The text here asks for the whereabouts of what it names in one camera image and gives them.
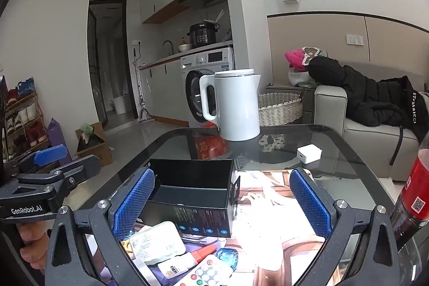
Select black cardboard box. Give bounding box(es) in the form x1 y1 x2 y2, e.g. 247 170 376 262
139 159 241 238

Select black padded jacket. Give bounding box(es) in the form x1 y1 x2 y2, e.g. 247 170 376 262
308 56 426 141

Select red label soda bottle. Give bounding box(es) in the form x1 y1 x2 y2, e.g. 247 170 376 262
389 132 429 253

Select wooden shoe rack with shoes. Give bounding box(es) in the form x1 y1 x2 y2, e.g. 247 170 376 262
0 76 47 162

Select blue crystal ornament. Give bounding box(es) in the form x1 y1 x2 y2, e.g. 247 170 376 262
216 247 239 273

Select grey lower kitchen cabinets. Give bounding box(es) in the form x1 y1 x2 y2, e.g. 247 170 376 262
139 60 183 122

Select printed cushion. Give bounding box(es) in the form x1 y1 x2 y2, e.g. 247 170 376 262
300 46 327 65

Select white electric kettle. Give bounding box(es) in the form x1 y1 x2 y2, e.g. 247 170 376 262
199 69 262 141

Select black pressure cooker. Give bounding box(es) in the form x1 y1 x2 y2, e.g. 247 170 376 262
188 23 220 47

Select brown cardboard box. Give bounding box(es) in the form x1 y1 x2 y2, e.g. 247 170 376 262
75 121 113 168

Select printed desk mat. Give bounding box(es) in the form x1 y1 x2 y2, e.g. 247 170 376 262
85 169 366 286

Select black framed glass door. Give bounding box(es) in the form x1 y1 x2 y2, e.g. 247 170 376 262
88 0 128 131

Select white remote control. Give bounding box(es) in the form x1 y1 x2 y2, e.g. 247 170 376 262
172 254 233 286

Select pink plush toy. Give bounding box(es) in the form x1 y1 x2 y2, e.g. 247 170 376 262
285 50 310 72

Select white washing machine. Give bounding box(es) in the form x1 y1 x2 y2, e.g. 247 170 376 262
180 47 235 128

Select white and green cloth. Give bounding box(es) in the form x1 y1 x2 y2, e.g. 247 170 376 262
289 68 317 88

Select white and green case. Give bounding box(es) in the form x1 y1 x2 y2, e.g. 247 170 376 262
129 221 186 265

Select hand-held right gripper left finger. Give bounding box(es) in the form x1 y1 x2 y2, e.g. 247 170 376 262
45 168 156 286

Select purple bag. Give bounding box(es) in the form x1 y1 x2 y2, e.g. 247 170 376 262
47 118 72 166

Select red printed bag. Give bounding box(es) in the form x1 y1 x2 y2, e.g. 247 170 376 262
193 123 232 161

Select woven wicker basket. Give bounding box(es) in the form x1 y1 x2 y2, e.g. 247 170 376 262
257 93 304 126

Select white bucket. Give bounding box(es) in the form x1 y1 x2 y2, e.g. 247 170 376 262
110 96 128 115

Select floor mop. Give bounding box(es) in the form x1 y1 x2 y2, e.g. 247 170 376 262
133 46 155 124

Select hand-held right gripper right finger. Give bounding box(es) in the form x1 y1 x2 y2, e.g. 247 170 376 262
289 168 402 286

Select black and white slipper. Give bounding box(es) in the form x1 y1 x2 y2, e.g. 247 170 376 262
258 133 285 153

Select light grey sofa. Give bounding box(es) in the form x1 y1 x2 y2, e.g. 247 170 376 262
313 63 429 182

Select person's left hand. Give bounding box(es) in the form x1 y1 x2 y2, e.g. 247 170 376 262
18 222 51 270

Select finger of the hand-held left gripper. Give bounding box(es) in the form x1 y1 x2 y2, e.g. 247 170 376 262
50 155 102 197
13 144 68 174

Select white charger adapter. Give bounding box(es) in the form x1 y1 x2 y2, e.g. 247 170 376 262
297 144 323 166

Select red cap glue bottle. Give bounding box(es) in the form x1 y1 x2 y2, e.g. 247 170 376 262
157 245 217 280

